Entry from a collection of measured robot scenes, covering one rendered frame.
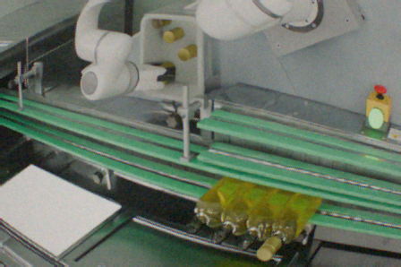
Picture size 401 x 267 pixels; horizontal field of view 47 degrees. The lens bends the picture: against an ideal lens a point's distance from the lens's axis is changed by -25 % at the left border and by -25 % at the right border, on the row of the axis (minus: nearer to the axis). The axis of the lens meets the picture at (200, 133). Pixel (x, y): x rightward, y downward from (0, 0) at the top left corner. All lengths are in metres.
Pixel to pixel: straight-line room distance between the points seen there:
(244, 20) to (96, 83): 0.40
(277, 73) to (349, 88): 0.21
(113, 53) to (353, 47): 0.54
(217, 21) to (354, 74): 0.49
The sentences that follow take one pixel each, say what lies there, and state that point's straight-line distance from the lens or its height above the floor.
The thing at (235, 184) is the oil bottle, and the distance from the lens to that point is 1.22.
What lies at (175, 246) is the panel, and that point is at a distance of 1.29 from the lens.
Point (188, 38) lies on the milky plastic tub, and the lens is 1.41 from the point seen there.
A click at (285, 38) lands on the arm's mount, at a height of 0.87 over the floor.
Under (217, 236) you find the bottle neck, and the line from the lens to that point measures 1.12.
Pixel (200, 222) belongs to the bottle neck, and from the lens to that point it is 1.13.
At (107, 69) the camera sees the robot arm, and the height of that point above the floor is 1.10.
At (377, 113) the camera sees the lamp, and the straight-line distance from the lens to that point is 1.17.
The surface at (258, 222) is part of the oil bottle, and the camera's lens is 1.11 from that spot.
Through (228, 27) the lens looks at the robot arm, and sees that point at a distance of 0.87.
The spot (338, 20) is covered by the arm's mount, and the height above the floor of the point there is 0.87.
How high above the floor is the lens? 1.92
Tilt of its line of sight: 51 degrees down
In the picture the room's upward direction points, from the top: 127 degrees counter-clockwise
